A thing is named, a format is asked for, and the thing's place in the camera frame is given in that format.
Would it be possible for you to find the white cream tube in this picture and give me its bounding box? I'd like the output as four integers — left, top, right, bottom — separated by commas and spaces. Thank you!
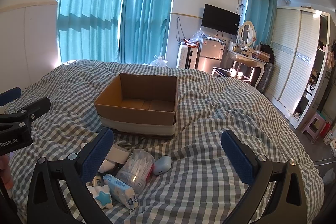
97, 159, 117, 173

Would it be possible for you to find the grey white checkered duvet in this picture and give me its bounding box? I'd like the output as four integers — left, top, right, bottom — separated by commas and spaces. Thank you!
5, 60, 325, 223

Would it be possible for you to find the clear water jug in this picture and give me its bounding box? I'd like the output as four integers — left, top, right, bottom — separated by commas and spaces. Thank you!
150, 56, 167, 67

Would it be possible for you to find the white earbuds case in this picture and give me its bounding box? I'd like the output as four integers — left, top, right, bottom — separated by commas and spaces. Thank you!
153, 155, 172, 176

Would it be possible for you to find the white louvred wardrobe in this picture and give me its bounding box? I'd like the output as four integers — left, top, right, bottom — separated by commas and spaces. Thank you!
265, 7, 335, 129

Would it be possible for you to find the person's hand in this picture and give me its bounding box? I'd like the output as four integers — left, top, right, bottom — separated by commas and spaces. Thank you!
0, 155, 14, 190

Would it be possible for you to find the white bear star toy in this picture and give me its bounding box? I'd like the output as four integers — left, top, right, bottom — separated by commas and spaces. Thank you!
87, 185, 113, 209

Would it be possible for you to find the teal right curtain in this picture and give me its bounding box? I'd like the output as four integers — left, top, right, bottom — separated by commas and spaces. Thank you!
245, 0, 277, 48

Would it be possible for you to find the black wall television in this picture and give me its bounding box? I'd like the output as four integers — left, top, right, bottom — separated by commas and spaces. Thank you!
201, 4, 240, 35

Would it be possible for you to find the white tape roll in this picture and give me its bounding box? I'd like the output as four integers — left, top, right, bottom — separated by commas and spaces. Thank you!
106, 144, 130, 164

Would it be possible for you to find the teal curtain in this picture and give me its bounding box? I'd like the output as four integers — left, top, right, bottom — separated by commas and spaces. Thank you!
120, 0, 172, 64
57, 0, 121, 63
245, 0, 277, 48

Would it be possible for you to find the brown cardboard box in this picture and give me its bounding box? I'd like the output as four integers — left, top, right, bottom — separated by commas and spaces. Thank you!
94, 73, 178, 138

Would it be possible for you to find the clear cotton swab jar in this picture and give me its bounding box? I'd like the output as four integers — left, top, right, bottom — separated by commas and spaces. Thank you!
116, 149, 155, 195

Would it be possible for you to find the oval vanity mirror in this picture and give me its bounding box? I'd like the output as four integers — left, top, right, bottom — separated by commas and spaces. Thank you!
237, 20, 256, 48

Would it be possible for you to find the teal left curtain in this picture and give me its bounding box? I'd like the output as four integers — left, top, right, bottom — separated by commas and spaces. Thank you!
57, 0, 121, 63

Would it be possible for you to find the wooden chair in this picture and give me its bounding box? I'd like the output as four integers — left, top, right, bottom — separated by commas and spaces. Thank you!
211, 57, 257, 83

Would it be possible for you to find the white dressing table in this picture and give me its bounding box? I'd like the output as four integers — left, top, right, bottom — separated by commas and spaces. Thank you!
228, 51, 266, 88

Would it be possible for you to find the silver mini fridge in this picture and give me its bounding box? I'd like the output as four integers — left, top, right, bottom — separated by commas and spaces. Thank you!
197, 39, 224, 74

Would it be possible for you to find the blue tissue pack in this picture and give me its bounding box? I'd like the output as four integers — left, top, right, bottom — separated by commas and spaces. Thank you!
102, 174, 138, 210

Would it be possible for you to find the white suitcase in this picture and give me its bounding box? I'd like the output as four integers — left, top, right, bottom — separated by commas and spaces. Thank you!
176, 43, 198, 69

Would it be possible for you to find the pink plastic stool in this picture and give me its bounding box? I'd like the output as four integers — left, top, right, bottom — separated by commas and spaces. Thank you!
302, 111, 326, 144

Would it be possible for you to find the teal middle curtain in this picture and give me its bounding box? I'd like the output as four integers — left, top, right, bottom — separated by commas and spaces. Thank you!
120, 0, 172, 64

